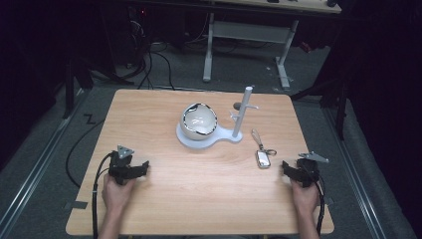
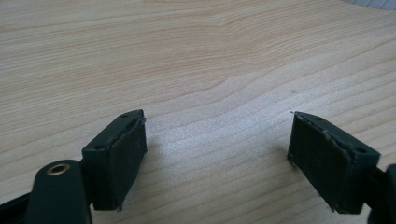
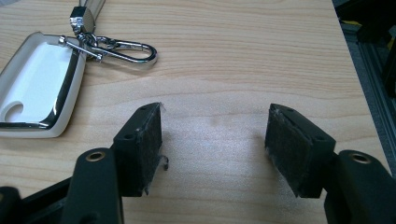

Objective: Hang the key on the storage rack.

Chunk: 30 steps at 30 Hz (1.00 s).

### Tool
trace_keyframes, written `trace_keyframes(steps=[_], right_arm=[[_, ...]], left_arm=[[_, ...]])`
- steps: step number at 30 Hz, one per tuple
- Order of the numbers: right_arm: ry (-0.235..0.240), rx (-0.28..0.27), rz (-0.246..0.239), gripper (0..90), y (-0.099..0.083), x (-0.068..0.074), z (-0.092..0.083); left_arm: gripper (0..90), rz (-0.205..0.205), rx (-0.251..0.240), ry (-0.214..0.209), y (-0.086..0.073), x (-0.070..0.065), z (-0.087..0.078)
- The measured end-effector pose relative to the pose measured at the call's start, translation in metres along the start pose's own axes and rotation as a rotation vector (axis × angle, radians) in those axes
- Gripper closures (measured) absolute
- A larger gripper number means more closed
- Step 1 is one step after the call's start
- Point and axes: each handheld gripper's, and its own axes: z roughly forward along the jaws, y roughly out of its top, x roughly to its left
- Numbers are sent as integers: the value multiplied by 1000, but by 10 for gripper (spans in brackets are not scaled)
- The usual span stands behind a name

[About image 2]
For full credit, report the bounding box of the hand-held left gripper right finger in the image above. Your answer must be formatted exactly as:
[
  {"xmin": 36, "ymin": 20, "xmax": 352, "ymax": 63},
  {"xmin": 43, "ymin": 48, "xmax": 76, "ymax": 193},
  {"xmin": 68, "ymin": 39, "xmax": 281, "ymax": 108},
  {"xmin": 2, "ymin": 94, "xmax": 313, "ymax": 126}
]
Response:
[{"xmin": 287, "ymin": 110, "xmax": 381, "ymax": 215}]

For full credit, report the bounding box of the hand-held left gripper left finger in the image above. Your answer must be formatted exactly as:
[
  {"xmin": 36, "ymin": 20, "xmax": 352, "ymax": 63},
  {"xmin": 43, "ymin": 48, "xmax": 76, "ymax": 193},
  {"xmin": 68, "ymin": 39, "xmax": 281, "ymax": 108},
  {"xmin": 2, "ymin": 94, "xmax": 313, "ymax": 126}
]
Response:
[{"xmin": 81, "ymin": 108, "xmax": 149, "ymax": 212}]

